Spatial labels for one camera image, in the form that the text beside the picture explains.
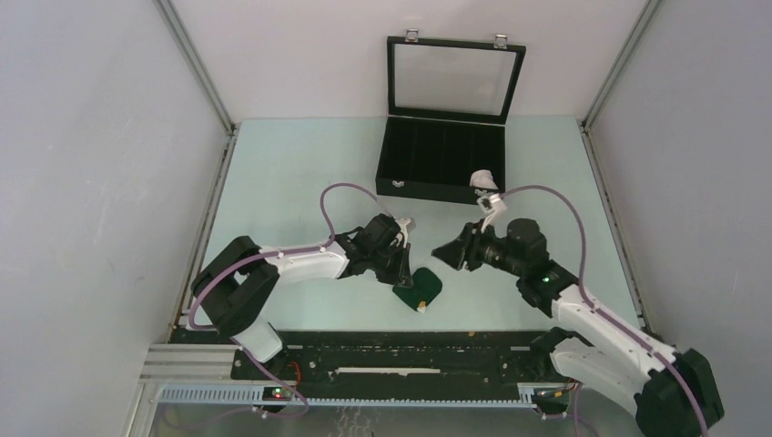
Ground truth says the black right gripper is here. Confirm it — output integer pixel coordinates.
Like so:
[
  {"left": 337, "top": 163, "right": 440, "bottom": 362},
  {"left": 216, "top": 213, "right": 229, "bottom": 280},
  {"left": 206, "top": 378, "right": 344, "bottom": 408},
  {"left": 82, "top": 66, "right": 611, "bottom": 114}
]
[{"left": 430, "top": 219, "right": 523, "bottom": 279}]

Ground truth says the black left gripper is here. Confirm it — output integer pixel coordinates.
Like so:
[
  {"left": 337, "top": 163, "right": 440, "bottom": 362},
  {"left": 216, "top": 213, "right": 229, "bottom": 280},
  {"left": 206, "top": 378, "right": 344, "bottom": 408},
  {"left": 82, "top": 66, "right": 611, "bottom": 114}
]
[{"left": 369, "top": 241, "right": 413, "bottom": 290}]

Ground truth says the green snowman sock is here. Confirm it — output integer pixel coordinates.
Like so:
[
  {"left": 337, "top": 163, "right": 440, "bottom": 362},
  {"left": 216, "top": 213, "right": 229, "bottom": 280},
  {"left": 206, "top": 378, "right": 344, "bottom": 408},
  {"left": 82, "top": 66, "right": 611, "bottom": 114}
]
[{"left": 391, "top": 268, "right": 443, "bottom": 313}]

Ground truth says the white sock with black stripes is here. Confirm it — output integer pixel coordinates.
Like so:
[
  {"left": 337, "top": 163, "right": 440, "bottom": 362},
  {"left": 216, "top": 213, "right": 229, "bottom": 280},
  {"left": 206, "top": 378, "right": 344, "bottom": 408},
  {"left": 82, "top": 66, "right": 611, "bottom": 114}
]
[{"left": 469, "top": 169, "right": 499, "bottom": 191}]

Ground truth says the black display case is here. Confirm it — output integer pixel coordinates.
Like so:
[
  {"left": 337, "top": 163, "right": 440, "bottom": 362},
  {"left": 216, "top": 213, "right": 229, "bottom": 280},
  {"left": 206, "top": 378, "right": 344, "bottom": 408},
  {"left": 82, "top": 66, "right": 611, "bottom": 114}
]
[{"left": 375, "top": 29, "right": 527, "bottom": 204}]

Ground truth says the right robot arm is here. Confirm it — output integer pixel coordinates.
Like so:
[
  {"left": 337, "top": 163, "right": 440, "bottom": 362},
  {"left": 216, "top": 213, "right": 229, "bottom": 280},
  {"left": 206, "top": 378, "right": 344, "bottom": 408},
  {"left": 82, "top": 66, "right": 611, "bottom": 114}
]
[{"left": 432, "top": 218, "right": 726, "bottom": 436}]

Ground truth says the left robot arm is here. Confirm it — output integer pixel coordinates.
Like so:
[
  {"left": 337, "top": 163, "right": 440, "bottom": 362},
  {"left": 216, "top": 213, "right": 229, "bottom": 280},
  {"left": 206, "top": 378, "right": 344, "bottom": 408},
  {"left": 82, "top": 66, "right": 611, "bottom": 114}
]
[{"left": 188, "top": 214, "right": 415, "bottom": 380}]

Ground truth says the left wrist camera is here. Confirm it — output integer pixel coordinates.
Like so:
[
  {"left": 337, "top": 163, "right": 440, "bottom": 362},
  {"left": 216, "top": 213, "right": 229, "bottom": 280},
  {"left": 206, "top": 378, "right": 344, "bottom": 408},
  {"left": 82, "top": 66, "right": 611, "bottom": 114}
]
[{"left": 395, "top": 218, "right": 416, "bottom": 247}]

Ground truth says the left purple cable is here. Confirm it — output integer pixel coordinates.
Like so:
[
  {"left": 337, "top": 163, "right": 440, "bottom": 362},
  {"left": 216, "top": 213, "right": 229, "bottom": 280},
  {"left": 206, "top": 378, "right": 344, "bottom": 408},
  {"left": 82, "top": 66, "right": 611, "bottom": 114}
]
[{"left": 188, "top": 182, "right": 396, "bottom": 417}]

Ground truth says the purple cable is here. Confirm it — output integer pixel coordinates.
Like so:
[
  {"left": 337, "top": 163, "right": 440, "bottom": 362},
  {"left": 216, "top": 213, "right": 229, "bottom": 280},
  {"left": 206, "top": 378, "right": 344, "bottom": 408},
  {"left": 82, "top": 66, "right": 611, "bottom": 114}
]
[
  {"left": 497, "top": 185, "right": 713, "bottom": 437},
  {"left": 188, "top": 182, "right": 396, "bottom": 417}
]

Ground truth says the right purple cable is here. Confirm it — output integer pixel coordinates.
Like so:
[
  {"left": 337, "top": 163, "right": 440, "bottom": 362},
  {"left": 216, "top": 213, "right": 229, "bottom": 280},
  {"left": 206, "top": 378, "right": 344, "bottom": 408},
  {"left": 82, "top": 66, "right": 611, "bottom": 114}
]
[{"left": 497, "top": 185, "right": 713, "bottom": 437}]

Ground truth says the right aluminium frame post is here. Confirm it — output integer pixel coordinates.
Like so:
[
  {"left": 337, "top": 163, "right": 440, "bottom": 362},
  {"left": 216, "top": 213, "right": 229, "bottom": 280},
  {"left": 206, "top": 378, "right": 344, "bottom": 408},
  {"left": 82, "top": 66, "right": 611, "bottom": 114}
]
[{"left": 581, "top": 0, "right": 665, "bottom": 132}]

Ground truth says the aluminium frame post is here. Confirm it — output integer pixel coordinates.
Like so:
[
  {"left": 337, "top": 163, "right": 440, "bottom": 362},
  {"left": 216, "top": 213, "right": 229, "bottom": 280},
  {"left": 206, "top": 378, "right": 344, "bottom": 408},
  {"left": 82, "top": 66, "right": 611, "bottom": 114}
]
[
  {"left": 581, "top": 0, "right": 665, "bottom": 132},
  {"left": 153, "top": 0, "right": 236, "bottom": 136}
]

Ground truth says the left aluminium frame post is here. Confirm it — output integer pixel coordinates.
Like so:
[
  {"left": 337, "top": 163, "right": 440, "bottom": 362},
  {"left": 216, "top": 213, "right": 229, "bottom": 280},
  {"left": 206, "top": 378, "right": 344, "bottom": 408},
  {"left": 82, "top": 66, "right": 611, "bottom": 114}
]
[{"left": 153, "top": 0, "right": 236, "bottom": 136}]

